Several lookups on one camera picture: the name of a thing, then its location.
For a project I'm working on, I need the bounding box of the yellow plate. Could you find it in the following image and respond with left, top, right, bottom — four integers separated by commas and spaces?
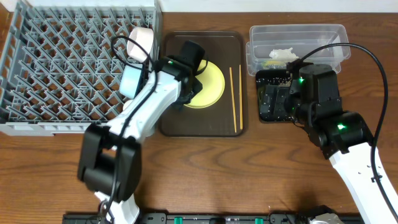
185, 60, 225, 109

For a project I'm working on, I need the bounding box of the white pink bowl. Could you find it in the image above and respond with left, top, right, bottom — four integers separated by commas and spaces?
127, 27, 154, 63

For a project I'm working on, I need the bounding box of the white wrapper waste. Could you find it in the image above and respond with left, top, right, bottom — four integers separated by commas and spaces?
269, 47, 298, 60

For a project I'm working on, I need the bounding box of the light blue bowl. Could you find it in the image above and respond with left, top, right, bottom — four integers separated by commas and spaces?
119, 65, 143, 99

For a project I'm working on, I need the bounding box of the white green cup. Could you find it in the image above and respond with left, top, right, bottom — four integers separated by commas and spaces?
123, 100, 132, 111

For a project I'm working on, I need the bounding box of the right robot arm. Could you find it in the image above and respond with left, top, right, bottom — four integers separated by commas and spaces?
256, 63, 397, 223

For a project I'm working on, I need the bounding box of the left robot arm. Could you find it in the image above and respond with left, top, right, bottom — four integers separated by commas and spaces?
77, 40, 205, 223

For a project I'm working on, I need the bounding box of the black waste tray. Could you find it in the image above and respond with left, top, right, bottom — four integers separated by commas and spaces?
255, 68, 299, 123

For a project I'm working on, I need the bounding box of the grey dishwasher rack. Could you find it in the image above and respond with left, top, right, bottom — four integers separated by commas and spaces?
1, 1, 162, 136

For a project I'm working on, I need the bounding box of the dark brown serving tray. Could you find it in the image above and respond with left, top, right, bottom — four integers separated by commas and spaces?
158, 31, 247, 138

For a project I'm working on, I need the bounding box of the clear plastic bin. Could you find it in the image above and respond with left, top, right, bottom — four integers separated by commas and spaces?
246, 24, 348, 76

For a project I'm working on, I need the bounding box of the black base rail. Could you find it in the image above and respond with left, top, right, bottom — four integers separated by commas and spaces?
62, 213, 364, 224

